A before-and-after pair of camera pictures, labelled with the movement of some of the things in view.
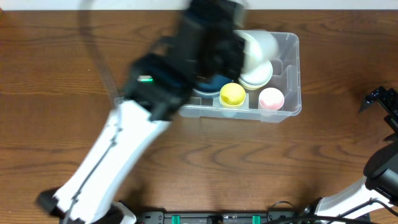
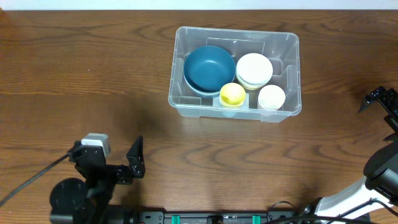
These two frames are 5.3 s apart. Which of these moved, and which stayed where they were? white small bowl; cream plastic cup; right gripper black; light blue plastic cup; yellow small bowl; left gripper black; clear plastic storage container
Moved: light blue plastic cup; left gripper black; cream plastic cup
Stayed: clear plastic storage container; white small bowl; yellow small bowl; right gripper black
